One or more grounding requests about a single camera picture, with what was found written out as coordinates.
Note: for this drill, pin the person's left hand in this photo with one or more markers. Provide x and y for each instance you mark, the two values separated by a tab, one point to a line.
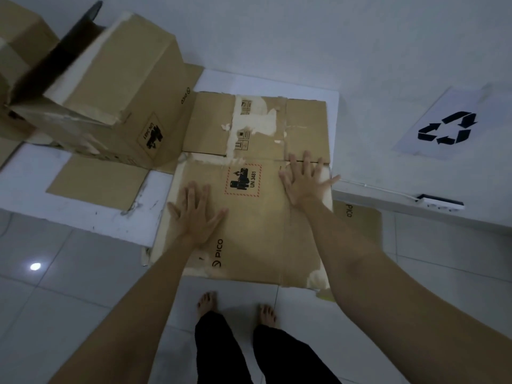
194	221

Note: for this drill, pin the person's foot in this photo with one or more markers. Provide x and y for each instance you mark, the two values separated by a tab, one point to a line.
207	303
267	315

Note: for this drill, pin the person's left foot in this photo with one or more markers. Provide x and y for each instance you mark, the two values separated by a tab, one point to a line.
207	303

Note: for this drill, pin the person's right middle finger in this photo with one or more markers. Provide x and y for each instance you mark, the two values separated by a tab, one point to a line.
307	161

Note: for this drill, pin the white power strip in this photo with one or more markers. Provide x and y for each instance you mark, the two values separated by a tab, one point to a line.
440	203

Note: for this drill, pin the person's left middle finger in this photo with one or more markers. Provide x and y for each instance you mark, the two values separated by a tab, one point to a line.
198	195

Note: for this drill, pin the person's trouser leg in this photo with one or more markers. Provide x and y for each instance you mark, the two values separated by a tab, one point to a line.
218	351
288	359

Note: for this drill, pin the person's left little finger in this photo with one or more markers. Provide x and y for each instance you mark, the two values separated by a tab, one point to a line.
175	213

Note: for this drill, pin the person's right foot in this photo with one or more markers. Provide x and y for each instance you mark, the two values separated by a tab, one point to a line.
267	315

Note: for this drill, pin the person's left forearm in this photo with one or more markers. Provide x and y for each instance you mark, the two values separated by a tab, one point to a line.
136	311

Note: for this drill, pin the person's right little finger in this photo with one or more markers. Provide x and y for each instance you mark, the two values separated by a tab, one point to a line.
332	181

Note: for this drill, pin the person's right trouser leg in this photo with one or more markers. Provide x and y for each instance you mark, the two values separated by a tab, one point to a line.
288	359

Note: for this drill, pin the person's right thumb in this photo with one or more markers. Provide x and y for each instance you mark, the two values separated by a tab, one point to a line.
285	181

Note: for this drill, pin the taped brown cardboard box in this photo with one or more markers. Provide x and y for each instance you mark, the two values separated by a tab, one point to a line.
20	43

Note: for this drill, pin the person's left trouser leg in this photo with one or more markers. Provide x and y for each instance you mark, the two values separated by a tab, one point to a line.
218	351

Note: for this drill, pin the person's right forearm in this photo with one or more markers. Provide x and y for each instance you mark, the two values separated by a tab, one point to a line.
384	291

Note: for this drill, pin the person's left thumb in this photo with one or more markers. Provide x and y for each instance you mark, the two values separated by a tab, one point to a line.
219	219

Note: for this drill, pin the large open cardboard box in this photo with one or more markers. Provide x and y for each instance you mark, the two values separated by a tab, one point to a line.
120	87

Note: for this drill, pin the person's right hand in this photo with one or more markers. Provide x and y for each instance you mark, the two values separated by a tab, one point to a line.
306	185

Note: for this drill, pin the white recycling sign paper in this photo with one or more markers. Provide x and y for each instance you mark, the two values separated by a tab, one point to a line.
448	125

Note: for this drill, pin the flat brown cardboard sheet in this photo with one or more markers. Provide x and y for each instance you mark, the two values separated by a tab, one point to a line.
100	183

